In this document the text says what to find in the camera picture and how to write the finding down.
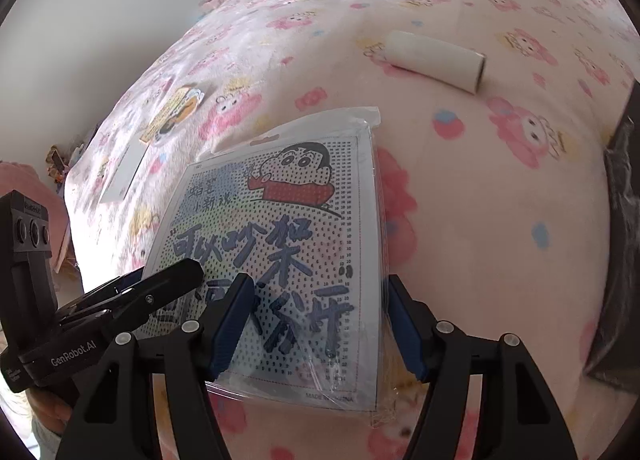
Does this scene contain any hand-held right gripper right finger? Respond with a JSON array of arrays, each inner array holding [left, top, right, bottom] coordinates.
[[387, 274, 586, 460]]

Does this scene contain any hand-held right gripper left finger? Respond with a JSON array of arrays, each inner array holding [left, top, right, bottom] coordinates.
[[55, 273, 256, 460]]

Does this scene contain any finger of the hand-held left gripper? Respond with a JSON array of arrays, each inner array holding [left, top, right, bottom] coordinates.
[[56, 269, 152, 314], [109, 259, 204, 337]]

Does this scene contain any cartoon diamond painting kit bag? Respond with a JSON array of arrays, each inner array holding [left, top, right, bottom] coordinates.
[[131, 104, 401, 428]]

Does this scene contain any person's left hand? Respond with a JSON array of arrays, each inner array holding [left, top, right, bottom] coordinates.
[[27, 382, 81, 438]]

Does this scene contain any pink cushion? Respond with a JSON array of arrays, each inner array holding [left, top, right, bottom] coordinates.
[[0, 161, 73, 265]]

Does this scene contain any white paper card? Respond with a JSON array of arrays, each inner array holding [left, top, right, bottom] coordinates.
[[98, 144, 149, 205]]

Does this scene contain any small brown toy figure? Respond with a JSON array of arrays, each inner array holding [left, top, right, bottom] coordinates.
[[45, 145, 68, 183]]

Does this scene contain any pink cartoon printed blanket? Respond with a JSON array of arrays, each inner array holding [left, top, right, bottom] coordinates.
[[62, 0, 638, 460]]

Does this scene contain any yellow cartoon sticker card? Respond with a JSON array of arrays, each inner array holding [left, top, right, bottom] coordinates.
[[139, 84, 207, 145]]

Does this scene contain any dark plastic bag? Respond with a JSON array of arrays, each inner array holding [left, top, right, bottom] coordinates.
[[585, 80, 640, 388]]

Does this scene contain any white paper roll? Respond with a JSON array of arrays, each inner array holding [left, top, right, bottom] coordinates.
[[382, 30, 488, 93]]

